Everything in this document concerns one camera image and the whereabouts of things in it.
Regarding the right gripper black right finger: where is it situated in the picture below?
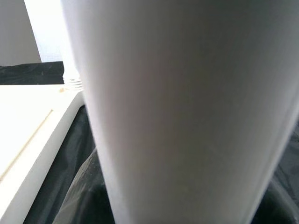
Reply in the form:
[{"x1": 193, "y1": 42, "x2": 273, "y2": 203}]
[{"x1": 251, "y1": 179, "x2": 299, "y2": 224}]

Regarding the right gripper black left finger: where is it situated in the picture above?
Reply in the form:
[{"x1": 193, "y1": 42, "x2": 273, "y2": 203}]
[{"x1": 55, "y1": 148, "x2": 117, "y2": 224}]

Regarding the white plastic children table top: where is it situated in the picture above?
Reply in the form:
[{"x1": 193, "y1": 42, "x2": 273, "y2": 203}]
[{"x1": 0, "y1": 84, "x2": 86, "y2": 224}]

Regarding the white plastic table leg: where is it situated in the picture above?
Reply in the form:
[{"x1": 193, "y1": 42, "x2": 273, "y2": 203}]
[
  {"x1": 62, "y1": 0, "x2": 85, "y2": 91},
  {"x1": 59, "y1": 0, "x2": 299, "y2": 224}
]

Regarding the black cloth table cover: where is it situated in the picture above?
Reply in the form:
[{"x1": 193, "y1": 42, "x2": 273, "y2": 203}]
[{"x1": 0, "y1": 61, "x2": 299, "y2": 224}]

